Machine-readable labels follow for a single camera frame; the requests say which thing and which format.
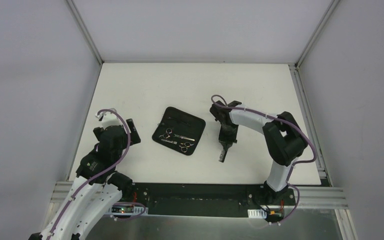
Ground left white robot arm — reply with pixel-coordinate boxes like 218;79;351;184
29;117;141;240

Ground aluminium frame rail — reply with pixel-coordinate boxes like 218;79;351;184
50;181;349;210

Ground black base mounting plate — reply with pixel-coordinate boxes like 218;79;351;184
120;182;296;218

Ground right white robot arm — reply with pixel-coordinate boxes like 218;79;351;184
209;101;309;205

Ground right white cable duct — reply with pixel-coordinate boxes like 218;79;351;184
247;209;267;219

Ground black comb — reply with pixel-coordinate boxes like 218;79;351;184
218;149;227;163

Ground white cable duct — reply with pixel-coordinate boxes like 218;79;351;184
247;209;267;219
105;204;148;218

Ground silver black hair scissors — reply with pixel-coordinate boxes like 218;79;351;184
161;139;194;153

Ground left white cable duct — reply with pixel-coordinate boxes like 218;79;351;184
105;204;148;218

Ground silver thinning scissors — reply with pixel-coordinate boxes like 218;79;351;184
159;128;196;142

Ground black zip tool case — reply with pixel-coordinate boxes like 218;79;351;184
151;106;206;156

